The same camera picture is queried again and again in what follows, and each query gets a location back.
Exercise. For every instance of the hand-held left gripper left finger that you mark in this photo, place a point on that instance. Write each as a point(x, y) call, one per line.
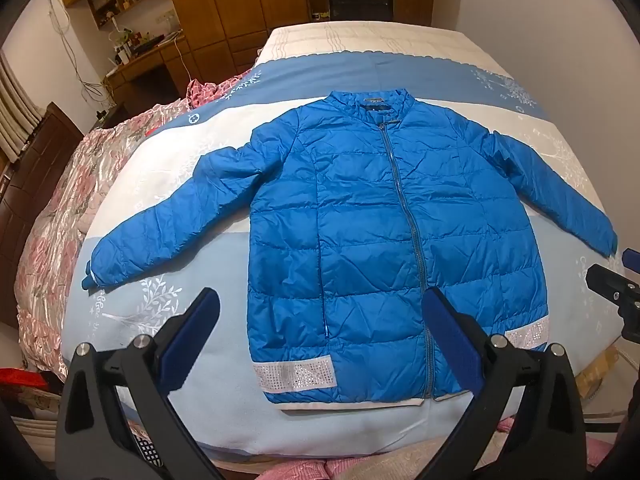
point(192, 330)

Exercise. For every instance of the pink textured cloth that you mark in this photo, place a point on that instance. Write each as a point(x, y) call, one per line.
point(305, 471)

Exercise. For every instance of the potted plant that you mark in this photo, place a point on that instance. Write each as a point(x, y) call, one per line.
point(121, 37)

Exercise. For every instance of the blue and white bed blanket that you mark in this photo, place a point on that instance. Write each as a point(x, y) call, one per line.
point(150, 170)

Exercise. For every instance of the wooden desk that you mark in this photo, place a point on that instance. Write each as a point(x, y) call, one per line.
point(150, 67)

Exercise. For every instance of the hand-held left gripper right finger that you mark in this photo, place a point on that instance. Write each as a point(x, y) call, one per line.
point(452, 340)

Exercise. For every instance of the beige curtain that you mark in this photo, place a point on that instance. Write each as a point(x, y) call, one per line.
point(15, 110)

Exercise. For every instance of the black chair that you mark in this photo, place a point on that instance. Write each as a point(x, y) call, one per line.
point(360, 7)

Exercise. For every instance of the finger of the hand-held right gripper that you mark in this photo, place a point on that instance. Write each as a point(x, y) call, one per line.
point(632, 260)
point(607, 282)

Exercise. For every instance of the wooden wardrobe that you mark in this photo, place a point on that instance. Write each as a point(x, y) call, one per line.
point(225, 5)

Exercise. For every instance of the pink floral quilt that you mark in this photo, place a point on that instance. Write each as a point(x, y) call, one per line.
point(55, 220)

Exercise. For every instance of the red packet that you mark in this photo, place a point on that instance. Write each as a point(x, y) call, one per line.
point(20, 379)

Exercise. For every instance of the dark wooden headboard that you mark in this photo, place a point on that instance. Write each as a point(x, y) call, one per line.
point(30, 200)

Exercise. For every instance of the blue puffer jacket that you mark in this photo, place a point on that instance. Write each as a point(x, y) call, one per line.
point(350, 210)

